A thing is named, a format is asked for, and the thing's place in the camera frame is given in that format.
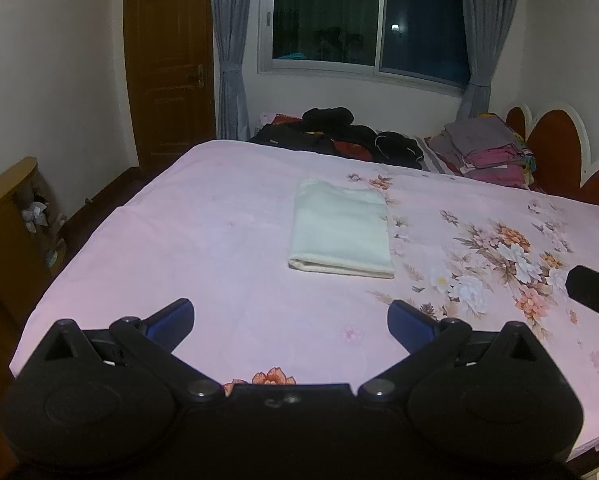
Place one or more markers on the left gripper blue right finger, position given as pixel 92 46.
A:
pixel 432 346

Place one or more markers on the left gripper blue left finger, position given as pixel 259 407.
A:
pixel 149 344

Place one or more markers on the cream white knit sweater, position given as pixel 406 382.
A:
pixel 340 231

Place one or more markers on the stack of folded clothes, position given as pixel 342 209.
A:
pixel 484 149

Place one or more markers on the pile of black clothes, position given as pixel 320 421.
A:
pixel 333 131

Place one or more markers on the pink floral bed sheet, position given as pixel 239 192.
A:
pixel 215 229

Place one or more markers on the red white scalloped headboard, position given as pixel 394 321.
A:
pixel 558 138

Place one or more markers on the wooden side cabinet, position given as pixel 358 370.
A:
pixel 30 256

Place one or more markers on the brown wooden door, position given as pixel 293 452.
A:
pixel 170 78

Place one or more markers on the right grey curtain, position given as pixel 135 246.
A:
pixel 486 26

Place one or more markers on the grey curtain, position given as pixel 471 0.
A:
pixel 486 26
pixel 230 30

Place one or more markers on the white framed window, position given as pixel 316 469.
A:
pixel 394 39

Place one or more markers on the left grey curtain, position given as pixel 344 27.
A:
pixel 230 30

